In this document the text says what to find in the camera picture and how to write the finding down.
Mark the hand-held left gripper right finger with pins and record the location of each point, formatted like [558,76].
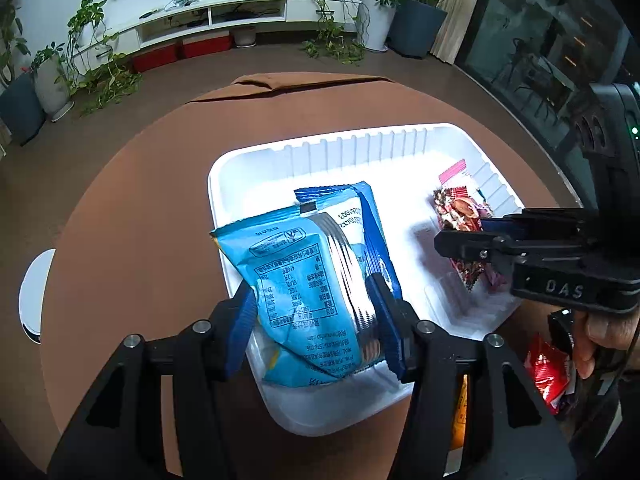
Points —
[386,320]

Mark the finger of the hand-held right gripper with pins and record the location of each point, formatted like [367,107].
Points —
[500,224]
[470,247]

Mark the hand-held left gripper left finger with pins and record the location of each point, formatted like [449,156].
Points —
[242,332]

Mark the red patterned snack packet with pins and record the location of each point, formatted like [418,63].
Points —
[455,210]

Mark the light blue snack packet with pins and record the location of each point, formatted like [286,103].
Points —
[290,280]

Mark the orange snack packet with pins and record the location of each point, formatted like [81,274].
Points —
[460,410]

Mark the shiny red snack packet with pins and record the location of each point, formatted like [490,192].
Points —
[545,375]

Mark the white plastic tray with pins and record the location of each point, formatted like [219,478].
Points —
[350,170]

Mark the person's right forearm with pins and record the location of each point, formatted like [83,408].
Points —
[617,400]

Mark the person's right hand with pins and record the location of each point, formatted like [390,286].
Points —
[600,332]

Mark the pink striped snack packet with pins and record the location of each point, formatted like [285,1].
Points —
[454,172]

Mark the dark blue snack packet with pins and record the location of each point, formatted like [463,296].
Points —
[372,220]

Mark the glass door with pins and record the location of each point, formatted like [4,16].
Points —
[540,35]

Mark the white round stool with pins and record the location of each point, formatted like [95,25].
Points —
[36,295]

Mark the large-leaf plant in dark pot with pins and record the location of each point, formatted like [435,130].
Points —
[415,30]

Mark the beige curtain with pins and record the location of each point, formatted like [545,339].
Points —
[465,10]

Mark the bushy plant in white pot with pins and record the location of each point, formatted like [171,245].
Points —
[375,25]

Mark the trailing vine plant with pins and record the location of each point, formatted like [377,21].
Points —
[330,45]

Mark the trailing pothos plant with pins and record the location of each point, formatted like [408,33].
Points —
[105,80]

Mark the small white pot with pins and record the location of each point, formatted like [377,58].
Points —
[245,36]

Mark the plant in tall white pot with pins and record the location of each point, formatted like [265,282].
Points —
[52,90]

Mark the plant in dark grey pot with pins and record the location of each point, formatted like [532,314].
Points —
[20,110]

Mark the white TV cabinet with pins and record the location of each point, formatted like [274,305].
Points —
[240,4]

